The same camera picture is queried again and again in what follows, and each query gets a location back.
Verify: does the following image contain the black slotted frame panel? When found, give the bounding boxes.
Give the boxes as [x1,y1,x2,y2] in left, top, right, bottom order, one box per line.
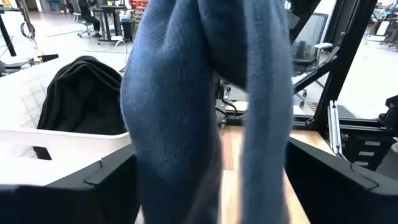
[340,133,396,172]

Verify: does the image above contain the plain black cloth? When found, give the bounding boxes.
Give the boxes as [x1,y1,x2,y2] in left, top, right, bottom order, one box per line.
[37,55,128,136]

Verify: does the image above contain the black aluminium frame post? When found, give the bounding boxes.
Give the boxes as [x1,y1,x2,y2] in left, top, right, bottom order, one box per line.
[313,0,379,131]

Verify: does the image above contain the grey swivel chair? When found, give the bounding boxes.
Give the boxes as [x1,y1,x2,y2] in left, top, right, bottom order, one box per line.
[73,12,96,39]

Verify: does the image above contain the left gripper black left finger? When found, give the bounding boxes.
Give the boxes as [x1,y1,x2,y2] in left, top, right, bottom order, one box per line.
[43,144,141,224]

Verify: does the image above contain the black equipment stand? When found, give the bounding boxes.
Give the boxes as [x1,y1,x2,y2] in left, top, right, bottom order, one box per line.
[0,0,60,77]

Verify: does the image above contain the blue knit cloth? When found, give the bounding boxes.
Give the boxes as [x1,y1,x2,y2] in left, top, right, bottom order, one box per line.
[119,0,295,224]

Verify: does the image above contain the silver aluminium bracket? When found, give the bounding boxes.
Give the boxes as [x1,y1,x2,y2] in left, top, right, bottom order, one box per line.
[326,100,343,156]

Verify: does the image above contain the black office desk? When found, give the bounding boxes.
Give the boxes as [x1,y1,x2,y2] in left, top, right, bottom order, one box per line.
[93,4,125,43]

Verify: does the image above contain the black trash bin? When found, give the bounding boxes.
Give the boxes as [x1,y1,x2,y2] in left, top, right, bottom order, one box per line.
[121,18,137,41]

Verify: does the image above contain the white perforated laundry basket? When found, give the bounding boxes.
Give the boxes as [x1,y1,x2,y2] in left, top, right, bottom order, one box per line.
[0,51,133,187]

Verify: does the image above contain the black mesh office chair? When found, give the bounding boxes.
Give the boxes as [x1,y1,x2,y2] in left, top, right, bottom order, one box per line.
[290,12,333,74]

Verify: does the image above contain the black diagonal frame brace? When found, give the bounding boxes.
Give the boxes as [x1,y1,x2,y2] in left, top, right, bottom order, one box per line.
[292,46,340,94]

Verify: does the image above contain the person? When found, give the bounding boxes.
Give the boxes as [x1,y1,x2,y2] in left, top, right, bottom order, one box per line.
[77,0,103,39]

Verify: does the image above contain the red shelf bins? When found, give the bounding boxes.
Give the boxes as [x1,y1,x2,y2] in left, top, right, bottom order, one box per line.
[129,0,150,10]

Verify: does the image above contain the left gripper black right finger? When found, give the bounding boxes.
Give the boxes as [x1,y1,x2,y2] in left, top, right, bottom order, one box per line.
[285,137,398,224]

